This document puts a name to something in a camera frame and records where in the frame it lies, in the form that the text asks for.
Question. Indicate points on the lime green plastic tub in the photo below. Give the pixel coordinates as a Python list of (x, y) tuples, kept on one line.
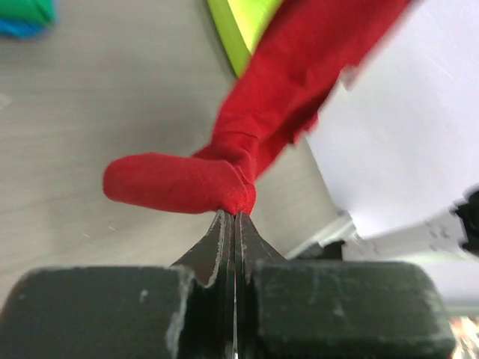
[(240, 25)]

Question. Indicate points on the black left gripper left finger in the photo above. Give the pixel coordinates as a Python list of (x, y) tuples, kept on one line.
[(202, 314)]

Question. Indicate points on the green folded t-shirt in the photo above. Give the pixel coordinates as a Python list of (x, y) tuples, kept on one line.
[(35, 11)]

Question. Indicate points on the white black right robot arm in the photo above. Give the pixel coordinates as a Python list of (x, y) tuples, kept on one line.
[(451, 235)]

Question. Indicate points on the red t-shirt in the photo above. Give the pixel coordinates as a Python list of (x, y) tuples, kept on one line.
[(304, 50)]

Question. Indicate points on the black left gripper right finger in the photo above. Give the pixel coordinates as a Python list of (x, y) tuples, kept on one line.
[(250, 248)]

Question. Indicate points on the blue folded t-shirt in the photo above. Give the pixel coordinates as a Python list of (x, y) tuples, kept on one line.
[(23, 30)]

